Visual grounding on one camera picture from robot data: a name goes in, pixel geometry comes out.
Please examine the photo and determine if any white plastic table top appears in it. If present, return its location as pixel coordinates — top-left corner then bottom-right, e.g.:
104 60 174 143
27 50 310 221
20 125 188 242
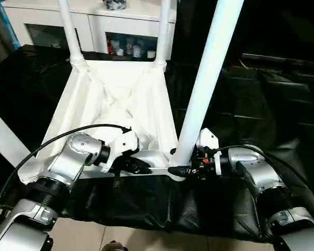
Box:
17 59 188 185

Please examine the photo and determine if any white plastic table leg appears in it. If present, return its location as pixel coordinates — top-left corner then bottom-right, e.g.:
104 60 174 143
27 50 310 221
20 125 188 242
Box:
0 104 32 169
57 0 86 67
171 0 246 168
153 0 173 69

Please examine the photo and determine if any black mat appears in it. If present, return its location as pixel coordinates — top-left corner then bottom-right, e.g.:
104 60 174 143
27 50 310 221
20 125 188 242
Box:
0 44 314 240

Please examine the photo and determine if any black left robot foot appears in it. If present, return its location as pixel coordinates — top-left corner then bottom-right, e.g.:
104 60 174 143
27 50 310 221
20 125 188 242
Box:
106 241 128 251

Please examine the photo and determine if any white cabinet with glass doors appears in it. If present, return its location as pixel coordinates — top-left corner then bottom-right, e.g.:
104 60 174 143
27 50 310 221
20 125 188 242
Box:
2 0 177 62

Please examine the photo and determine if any grey black toy figure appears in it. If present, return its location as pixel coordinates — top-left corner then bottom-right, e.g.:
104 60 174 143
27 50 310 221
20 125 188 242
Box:
102 0 128 12

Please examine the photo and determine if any grey brown curtain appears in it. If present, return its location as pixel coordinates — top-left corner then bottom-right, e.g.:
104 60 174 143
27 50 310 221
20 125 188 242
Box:
0 0 14 69

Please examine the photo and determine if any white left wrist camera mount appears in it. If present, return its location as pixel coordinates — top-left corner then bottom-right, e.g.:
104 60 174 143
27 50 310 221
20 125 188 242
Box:
100 129 141 174

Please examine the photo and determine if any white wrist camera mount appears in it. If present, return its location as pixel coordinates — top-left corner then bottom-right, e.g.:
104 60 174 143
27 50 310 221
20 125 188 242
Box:
196 128 222 176
100 129 141 174

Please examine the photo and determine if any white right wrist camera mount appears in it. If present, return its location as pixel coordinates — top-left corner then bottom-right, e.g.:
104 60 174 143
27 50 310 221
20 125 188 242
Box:
196 128 222 176

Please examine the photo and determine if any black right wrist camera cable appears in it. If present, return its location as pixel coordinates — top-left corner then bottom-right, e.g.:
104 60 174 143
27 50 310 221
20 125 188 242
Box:
214 145 314 210

